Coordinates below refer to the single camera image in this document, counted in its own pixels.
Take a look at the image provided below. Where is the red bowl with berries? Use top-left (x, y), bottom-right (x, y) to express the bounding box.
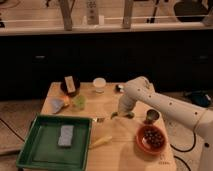
top-left (135, 125), bottom-right (166, 155)

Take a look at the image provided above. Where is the white handled brush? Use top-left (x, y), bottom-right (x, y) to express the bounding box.
top-left (115, 84), bottom-right (124, 93)

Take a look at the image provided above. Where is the orange toy fruit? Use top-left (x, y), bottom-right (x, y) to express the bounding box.
top-left (62, 96), bottom-right (70, 107)

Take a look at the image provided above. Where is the green leafy toy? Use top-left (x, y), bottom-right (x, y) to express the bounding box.
top-left (73, 95), bottom-right (86, 110)

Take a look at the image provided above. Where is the black cable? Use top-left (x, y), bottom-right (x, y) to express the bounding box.
top-left (170, 131), bottom-right (198, 154)

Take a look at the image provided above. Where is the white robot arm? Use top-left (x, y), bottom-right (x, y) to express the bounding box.
top-left (118, 76), bottom-right (213, 171)

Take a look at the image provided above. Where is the small metal cup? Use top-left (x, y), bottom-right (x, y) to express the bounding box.
top-left (146, 109), bottom-right (160, 124)

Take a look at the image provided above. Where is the blue cloth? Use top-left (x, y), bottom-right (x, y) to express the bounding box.
top-left (50, 98), bottom-right (64, 114)

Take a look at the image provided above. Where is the tan wooden block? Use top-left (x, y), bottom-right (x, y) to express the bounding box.
top-left (65, 76), bottom-right (75, 93)

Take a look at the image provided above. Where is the dark round bowl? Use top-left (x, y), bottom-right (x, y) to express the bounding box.
top-left (60, 76), bottom-right (80, 97)

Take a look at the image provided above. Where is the yellow banana toy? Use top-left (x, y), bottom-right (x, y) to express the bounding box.
top-left (89, 136), bottom-right (112, 149)

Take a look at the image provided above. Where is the green plastic tray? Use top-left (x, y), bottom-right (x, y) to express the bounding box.
top-left (16, 115), bottom-right (92, 171)

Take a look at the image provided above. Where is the clear plastic cup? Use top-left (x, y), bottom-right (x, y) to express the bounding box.
top-left (93, 77), bottom-right (106, 93)

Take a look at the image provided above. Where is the blue sponge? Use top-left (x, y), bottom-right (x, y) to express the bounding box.
top-left (58, 125), bottom-right (74, 147)

